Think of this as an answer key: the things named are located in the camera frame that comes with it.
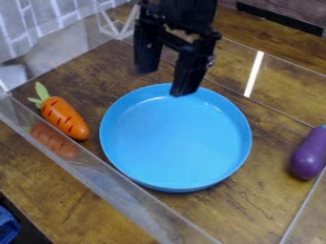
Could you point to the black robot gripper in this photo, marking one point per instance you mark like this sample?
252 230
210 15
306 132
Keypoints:
179 24

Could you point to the blue round tray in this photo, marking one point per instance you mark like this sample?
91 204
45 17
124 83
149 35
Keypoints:
175 144

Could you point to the orange toy carrot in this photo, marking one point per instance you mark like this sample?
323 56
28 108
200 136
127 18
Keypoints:
60 114

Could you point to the purple toy eggplant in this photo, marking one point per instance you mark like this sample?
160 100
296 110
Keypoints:
308 157

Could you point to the blue object at corner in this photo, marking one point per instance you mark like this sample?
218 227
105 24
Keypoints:
9 226

